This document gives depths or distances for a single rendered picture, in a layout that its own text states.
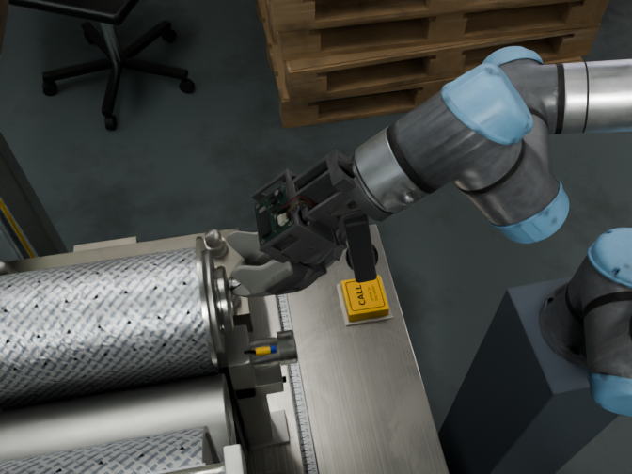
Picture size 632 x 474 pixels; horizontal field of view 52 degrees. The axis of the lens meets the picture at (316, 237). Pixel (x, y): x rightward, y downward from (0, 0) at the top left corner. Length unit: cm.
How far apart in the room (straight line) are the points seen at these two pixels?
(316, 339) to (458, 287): 120
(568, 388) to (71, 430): 75
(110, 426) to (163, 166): 194
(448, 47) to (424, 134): 202
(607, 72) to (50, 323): 61
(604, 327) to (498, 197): 38
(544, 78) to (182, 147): 204
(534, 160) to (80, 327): 47
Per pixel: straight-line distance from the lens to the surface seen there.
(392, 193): 59
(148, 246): 106
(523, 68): 74
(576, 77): 73
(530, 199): 64
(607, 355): 94
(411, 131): 58
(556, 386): 112
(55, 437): 72
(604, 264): 98
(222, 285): 69
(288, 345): 75
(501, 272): 230
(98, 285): 69
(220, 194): 244
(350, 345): 108
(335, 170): 60
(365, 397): 105
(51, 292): 70
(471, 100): 57
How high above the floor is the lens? 187
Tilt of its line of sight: 55 degrees down
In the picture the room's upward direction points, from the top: straight up
